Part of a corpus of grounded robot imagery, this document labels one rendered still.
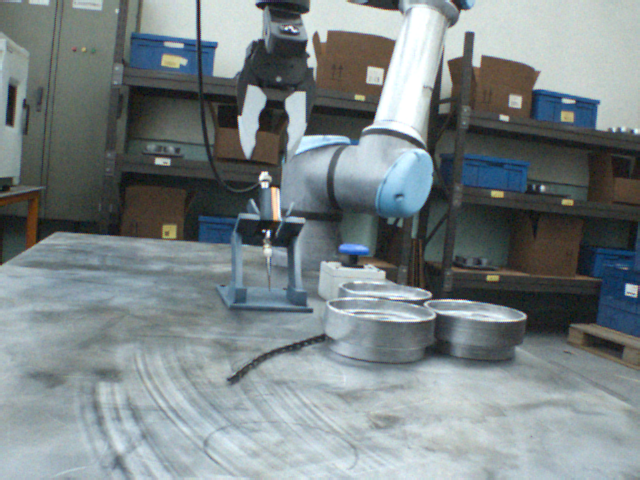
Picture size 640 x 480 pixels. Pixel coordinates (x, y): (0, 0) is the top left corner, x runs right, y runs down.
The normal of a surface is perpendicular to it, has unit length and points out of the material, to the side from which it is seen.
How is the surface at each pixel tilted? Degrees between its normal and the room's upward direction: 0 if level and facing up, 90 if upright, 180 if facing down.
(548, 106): 90
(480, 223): 90
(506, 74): 94
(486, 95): 91
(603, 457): 0
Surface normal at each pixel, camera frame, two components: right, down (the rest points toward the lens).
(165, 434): 0.10, -0.99
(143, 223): 0.29, 0.16
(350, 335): -0.54, 0.03
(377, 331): -0.11, 0.08
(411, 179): 0.83, 0.26
